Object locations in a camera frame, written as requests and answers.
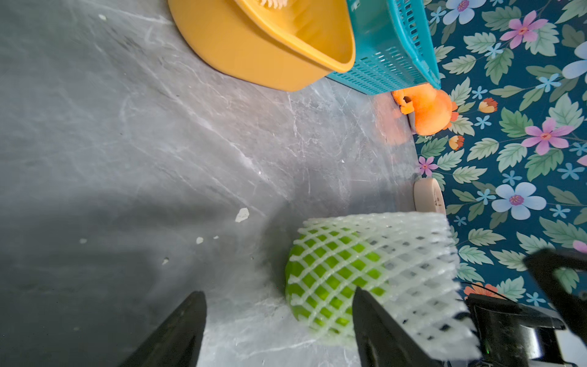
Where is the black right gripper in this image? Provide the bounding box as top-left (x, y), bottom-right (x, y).
top-left (466, 249), bottom-right (586, 366)

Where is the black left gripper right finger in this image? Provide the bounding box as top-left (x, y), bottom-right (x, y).
top-left (353, 287), bottom-right (440, 367)

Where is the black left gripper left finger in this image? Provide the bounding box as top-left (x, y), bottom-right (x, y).
top-left (121, 291), bottom-right (207, 367)

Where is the white foam net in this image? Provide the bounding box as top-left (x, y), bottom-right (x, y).
top-left (299, 212), bottom-right (481, 360)
top-left (260, 0), bottom-right (288, 9)

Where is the light green custard apple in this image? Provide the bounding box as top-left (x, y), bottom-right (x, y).
top-left (285, 224), bottom-right (390, 342)

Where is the round beige clock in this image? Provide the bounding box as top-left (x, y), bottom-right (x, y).
top-left (414, 177), bottom-right (446, 215)

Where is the orange toy duck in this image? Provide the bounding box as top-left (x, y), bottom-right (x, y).
top-left (391, 83), bottom-right (459, 136)

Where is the teal plastic basket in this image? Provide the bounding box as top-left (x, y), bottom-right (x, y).
top-left (328, 0), bottom-right (441, 96)

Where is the yellow plastic tub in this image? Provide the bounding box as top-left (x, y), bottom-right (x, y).
top-left (168, 1), bottom-right (356, 92)

